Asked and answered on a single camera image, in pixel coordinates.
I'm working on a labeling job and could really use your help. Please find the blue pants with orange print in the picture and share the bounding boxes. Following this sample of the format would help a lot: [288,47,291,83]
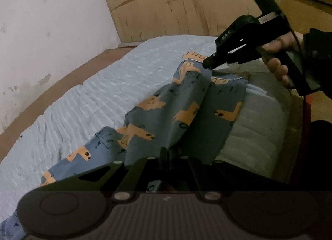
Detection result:
[0,51,251,240]

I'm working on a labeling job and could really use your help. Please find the person's right hand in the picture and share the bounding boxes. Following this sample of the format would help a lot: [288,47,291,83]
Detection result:
[261,32,304,89]

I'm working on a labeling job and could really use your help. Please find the light blue striped blanket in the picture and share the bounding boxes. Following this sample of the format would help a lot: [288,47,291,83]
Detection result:
[0,34,295,231]

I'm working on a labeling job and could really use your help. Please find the person's right forearm dark sleeve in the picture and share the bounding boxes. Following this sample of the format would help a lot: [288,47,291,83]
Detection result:
[301,28,332,93]

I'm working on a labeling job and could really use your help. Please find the plywood panel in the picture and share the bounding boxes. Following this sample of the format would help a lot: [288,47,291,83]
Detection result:
[96,0,332,46]

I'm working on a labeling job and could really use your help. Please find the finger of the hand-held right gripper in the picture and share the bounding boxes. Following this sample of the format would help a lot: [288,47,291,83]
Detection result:
[202,53,224,70]

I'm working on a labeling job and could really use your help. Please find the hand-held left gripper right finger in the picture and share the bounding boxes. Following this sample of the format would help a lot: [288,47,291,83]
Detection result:
[168,150,287,201]

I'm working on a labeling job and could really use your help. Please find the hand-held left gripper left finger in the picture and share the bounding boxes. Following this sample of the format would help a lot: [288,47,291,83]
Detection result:
[74,148,168,201]

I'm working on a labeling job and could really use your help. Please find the red bed frame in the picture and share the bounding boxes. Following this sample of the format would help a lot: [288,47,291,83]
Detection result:
[304,94,312,125]

